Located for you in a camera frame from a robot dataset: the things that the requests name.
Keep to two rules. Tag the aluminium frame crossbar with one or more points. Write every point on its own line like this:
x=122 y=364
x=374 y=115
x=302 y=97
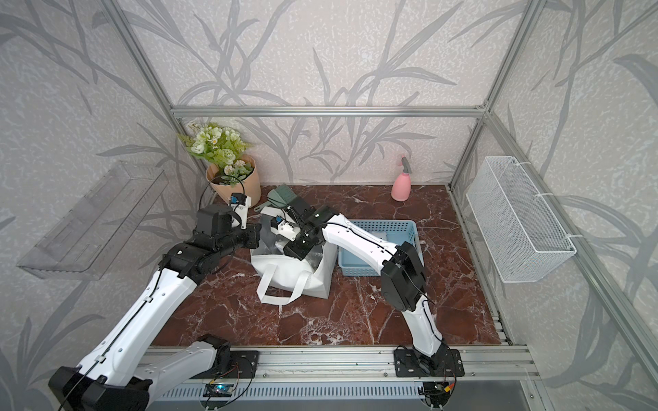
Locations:
x=457 y=111

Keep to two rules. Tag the white wire mesh basket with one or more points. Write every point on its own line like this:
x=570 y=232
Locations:
x=524 y=237

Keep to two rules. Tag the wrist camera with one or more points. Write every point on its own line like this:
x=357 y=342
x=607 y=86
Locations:
x=239 y=203
x=287 y=230

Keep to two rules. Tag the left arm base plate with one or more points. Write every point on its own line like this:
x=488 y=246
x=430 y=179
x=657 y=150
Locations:
x=241 y=364

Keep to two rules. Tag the right circuit board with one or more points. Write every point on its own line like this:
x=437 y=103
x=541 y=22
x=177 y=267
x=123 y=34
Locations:
x=436 y=394

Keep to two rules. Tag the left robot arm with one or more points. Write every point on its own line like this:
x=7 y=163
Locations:
x=110 y=377

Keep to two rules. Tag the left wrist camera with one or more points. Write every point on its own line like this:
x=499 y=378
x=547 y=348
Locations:
x=239 y=203

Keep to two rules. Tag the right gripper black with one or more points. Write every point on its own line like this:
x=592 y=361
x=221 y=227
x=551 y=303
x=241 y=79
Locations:
x=290 y=250

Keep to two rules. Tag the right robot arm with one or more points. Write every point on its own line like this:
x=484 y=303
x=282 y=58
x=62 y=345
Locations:
x=401 y=271

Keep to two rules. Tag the pink spray bottle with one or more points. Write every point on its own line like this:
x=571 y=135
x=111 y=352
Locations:
x=401 y=189

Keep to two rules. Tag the green hand brush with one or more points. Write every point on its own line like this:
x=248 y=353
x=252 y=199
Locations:
x=279 y=197

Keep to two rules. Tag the green white artificial plant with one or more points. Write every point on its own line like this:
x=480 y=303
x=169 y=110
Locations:
x=223 y=147

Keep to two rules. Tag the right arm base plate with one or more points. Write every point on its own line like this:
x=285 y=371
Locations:
x=445 y=363

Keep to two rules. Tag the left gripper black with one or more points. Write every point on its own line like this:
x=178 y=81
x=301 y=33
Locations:
x=253 y=230

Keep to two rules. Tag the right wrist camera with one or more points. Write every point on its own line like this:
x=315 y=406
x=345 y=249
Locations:
x=287 y=230

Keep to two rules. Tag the left green circuit board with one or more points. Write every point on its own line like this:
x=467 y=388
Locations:
x=219 y=390

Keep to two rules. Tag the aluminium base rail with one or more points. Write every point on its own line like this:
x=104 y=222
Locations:
x=376 y=363

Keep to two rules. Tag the peach flower pot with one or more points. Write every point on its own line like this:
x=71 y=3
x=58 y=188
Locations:
x=250 y=185

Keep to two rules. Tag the clear plastic wall shelf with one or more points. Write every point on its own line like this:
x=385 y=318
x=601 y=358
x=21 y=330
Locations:
x=83 y=245

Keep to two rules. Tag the white insulated delivery bag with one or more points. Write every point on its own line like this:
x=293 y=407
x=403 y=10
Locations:
x=284 y=279

